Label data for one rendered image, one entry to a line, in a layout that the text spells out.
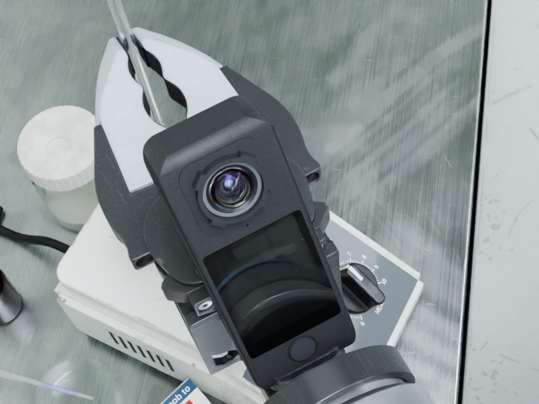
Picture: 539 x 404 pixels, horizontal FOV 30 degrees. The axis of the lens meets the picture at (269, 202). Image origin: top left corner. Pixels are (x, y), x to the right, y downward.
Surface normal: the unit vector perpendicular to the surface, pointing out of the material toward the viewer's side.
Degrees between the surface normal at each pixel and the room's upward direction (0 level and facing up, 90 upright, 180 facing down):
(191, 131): 29
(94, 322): 90
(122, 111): 0
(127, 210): 0
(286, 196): 61
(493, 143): 0
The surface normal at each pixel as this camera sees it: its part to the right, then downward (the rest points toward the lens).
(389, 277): 0.36, -0.23
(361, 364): 0.29, -0.63
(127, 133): -0.10, -0.48
